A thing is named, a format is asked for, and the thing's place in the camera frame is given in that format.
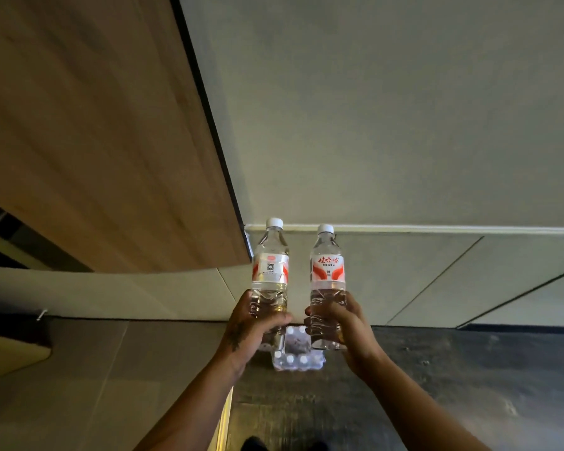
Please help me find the person's left hand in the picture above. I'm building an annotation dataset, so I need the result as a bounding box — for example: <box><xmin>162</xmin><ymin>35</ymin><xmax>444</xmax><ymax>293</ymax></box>
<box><xmin>217</xmin><ymin>289</ymin><xmax>293</xmax><ymax>372</ymax></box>

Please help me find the person's right hand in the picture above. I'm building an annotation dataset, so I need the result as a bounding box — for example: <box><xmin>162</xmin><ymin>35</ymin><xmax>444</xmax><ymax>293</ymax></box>
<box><xmin>304</xmin><ymin>292</ymin><xmax>382</xmax><ymax>372</ymax></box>

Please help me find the clear water bottle red-script label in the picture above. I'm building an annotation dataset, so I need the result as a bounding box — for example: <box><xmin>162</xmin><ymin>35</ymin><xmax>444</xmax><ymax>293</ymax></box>
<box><xmin>309</xmin><ymin>224</ymin><xmax>349</xmax><ymax>352</ymax></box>

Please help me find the clear water bottle white-panel label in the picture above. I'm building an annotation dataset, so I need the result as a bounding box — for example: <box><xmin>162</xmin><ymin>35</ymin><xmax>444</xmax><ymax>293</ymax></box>
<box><xmin>249</xmin><ymin>218</ymin><xmax>291</xmax><ymax>353</ymax></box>

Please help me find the person's left forearm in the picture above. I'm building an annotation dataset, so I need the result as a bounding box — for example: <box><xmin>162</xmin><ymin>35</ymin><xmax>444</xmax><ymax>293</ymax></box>
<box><xmin>133</xmin><ymin>347</ymin><xmax>247</xmax><ymax>451</ymax></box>

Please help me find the person's right forearm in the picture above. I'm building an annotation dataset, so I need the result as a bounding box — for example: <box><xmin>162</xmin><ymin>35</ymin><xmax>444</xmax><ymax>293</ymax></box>
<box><xmin>345</xmin><ymin>346</ymin><xmax>494</xmax><ymax>451</ymax></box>

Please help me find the shrink-wrapped pack of water bottles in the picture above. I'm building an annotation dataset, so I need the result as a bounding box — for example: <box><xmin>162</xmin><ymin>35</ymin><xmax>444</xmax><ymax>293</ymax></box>
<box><xmin>268</xmin><ymin>325</ymin><xmax>326</xmax><ymax>373</ymax></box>

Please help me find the wooden door panel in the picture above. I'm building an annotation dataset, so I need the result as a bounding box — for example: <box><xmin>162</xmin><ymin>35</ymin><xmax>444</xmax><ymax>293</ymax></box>
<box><xmin>0</xmin><ymin>0</ymin><xmax>253</xmax><ymax>273</ymax></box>

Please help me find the beige furniture piece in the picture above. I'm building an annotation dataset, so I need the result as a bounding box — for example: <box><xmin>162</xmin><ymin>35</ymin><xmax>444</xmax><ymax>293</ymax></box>
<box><xmin>0</xmin><ymin>314</ymin><xmax>53</xmax><ymax>384</ymax></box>

